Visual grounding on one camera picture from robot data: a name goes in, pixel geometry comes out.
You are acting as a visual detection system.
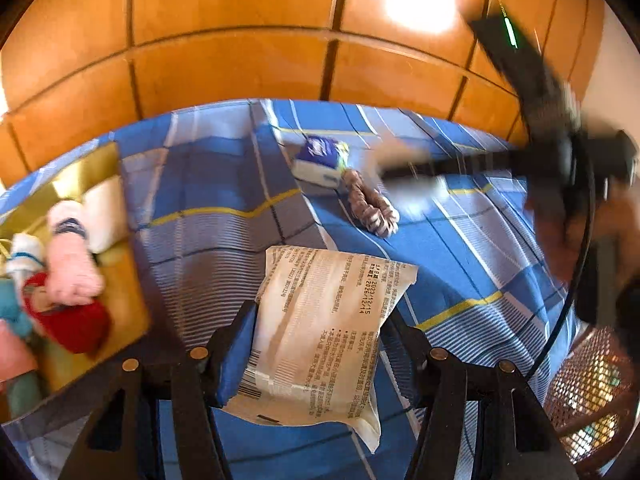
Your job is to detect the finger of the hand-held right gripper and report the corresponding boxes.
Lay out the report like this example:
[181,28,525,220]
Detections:
[377,147,531,191]

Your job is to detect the wooden wardrobe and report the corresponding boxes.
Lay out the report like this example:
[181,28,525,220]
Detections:
[0,0,606,186]

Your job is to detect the person's right hand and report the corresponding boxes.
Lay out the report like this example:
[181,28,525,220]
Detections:
[522,175,640,286]

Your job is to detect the wicker chair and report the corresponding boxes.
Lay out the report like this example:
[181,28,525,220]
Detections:
[542,327,638,471]

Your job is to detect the pink socks black band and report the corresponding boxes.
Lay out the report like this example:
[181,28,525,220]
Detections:
[46,200,107,306]

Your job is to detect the black cable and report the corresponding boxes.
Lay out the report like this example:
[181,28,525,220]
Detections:
[522,125,598,381]

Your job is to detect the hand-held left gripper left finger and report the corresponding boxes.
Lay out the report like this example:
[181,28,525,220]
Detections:
[57,301,258,480]

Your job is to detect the red soft sock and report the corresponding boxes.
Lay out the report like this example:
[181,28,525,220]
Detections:
[22,272,112,356]

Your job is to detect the blue plush toy pink dress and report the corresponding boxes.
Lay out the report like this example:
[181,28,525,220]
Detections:
[0,280,43,418]

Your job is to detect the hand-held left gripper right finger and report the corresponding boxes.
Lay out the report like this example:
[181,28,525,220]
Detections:
[380,310,568,480]

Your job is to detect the blue tissue packet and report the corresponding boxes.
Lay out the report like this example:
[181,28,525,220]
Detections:
[291,135,351,189]

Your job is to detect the blue plaid bed sheet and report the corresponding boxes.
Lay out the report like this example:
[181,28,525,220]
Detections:
[0,99,583,480]

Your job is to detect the white printed wipes packet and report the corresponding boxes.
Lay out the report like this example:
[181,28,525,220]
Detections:
[220,245,420,453]

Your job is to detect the white socks with blue band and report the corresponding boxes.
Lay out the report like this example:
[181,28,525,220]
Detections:
[5,232,48,288]

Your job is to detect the gold tray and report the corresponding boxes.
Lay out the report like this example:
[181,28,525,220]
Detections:
[0,141,153,411]

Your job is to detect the plain white soft pack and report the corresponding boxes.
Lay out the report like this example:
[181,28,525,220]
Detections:
[82,176,131,255]

